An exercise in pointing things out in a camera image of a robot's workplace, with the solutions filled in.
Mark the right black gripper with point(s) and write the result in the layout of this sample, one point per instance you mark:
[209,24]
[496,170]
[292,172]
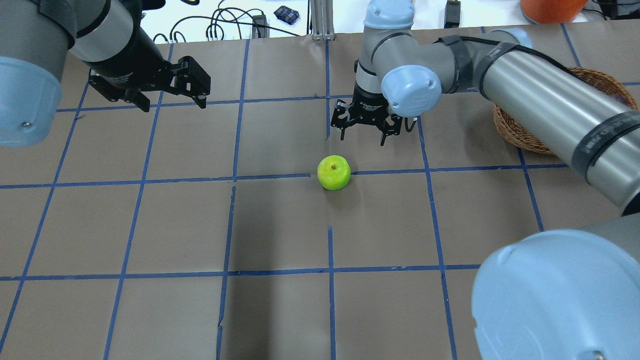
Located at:
[366,101]

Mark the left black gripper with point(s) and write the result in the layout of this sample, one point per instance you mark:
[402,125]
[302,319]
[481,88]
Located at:
[131,59]

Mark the green apple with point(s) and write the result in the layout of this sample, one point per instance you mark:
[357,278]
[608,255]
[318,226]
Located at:
[333,172]

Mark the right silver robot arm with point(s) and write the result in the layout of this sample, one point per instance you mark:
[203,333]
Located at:
[564,294]

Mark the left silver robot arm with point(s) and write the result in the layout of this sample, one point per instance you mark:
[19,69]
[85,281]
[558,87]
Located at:
[107,36]

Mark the brown wicker basket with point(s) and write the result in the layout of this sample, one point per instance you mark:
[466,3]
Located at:
[551,110]

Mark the dark blue computer mouse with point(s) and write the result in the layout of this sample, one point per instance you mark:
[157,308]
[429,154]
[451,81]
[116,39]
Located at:
[287,15]

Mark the black power adapter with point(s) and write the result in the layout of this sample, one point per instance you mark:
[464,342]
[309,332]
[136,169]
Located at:
[452,14]

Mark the aluminium frame post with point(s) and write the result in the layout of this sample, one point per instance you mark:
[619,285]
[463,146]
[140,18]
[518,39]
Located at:
[321,20]

